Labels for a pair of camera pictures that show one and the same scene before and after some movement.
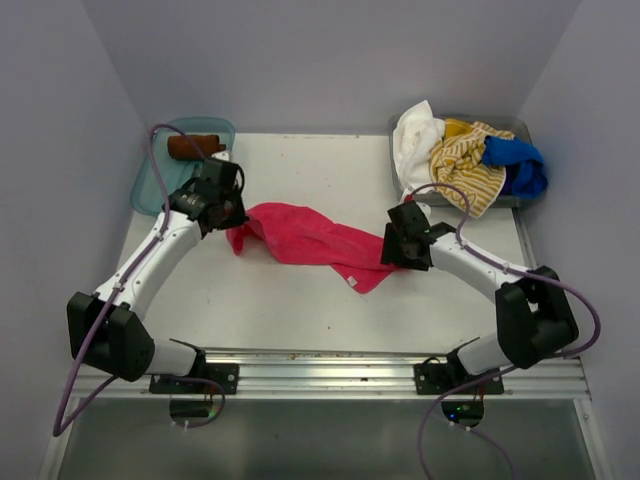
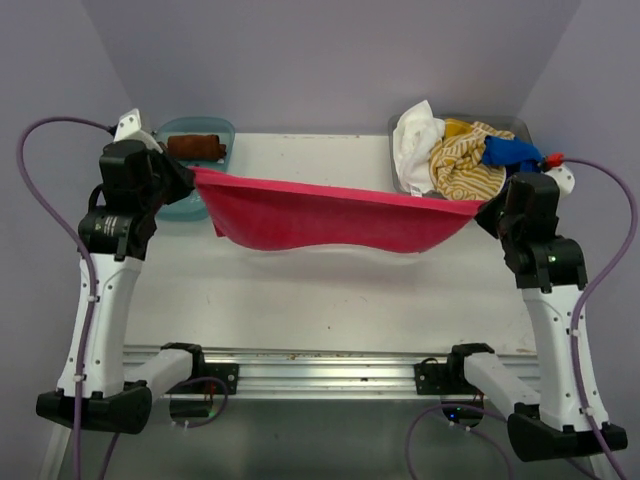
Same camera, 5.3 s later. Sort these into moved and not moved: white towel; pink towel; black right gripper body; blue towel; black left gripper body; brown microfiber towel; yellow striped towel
Moved: pink towel; black right gripper body; black left gripper body
Not moved: brown microfiber towel; yellow striped towel; white towel; blue towel
